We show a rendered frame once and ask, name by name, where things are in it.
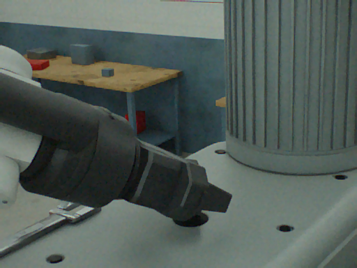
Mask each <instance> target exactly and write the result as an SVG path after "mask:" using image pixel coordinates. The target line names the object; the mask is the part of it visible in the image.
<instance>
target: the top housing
mask: <svg viewBox="0 0 357 268"><path fill-rule="evenodd" d="M187 158H188V159H194V160H197V161H198V165H201V166H202V167H204V168H205V170H206V175H207V177H208V182H209V183H212V184H213V185H215V186H217V187H219V188H221V189H222V190H224V191H226V192H228V193H230V194H232V198H231V201H230V204H229V206H228V208H227V212H226V213H223V212H217V211H204V210H202V212H201V223H202V225H201V226H195V227H183V226H182V221H180V220H176V219H173V218H168V217H166V216H165V215H162V214H161V213H159V212H158V211H155V210H154V209H152V208H147V207H143V206H140V205H138V204H132V203H129V202H127V201H125V200H113V201H111V202H110V203H109V204H107V205H105V206H104V207H101V211H100V212H97V213H96V214H94V215H93V216H90V217H88V218H87V219H84V220H83V221H79V223H75V224H72V223H68V222H66V223H64V224H63V225H61V226H60V227H57V228H56V229H54V230H53V231H49V232H48V233H46V234H44V235H42V236H41V237H39V238H37V239H34V240H33V241H31V242H29V243H27V244H25V245H23V246H21V247H19V248H18V249H16V250H14V251H11V252H10V253H9V254H6V255H4V256H3V257H1V258H0V268H357V168H356V169H353V170H347V171H345V172H339V173H331V174H319V175H292V174H281V173H276V172H267V171H263V170H259V169H255V168H252V167H250V166H248V165H244V164H242V163H241V162H238V161H237V160H236V159H235V158H234V157H232V156H231V155H230V154H229V153H228V151H227V141H225V142H219V143H215V144H212V145H210V146H208V147H205V148H204V149H202V150H201V151H198V152H196V153H194V154H192V155H190V156H189V157H187ZM187 158H185V159H187Z"/></svg>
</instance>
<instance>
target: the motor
mask: <svg viewBox="0 0 357 268"><path fill-rule="evenodd" d="M223 21H224V46H225V94H226V119H227V129H226V140H227V151H228V153H229V154H230V155H231V156H232V157H234V158H235V159H236V160H237V161H238V162H241V163H242V164H244V165H248V166H250V167H252V168H255V169H259V170H263V171H267V172H276V173H281V174H292V175H319V174H331V173H339V172H345V171H347V170H353V169H356V168H357V0H224V10H223Z"/></svg>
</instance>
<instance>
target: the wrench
mask: <svg viewBox="0 0 357 268"><path fill-rule="evenodd" d="M79 206H80V205H78V204H74V203H71V202H70V203H69V205H68V207H67V208H66V209H64V208H62V207H60V205H58V206H56V208H55V209H52V210H50V213H49V215H50V216H48V217H46V218H44V219H43V220H40V221H38V222H37V223H34V224H32V225H30V226H29V227H27V228H24V229H22V230H20V231H19V232H16V233H15V234H12V235H10V236H8V237H6V238H5V239H2V240H0V258H1V257H3V256H4V255H6V254H9V253H10V252H11V251H14V250H16V249H18V248H19V247H21V246H23V245H25V244H27V243H29V242H31V241H33V240H34V239H37V238H39V237H41V236H42V235H45V234H46V233H48V232H49V231H53V230H54V229H56V228H57V227H60V226H61V225H63V224H64V223H66V222H68V223H72V224H75V223H79V221H83V220H84V219H87V218H88V217H90V216H93V215H94V214H96V213H97V212H100V211H101V208H99V209H93V208H90V207H86V208H84V209H81V210H79V211H78V212H75V213H72V212H69V211H71V210H72V209H75V208H77V207H79Z"/></svg>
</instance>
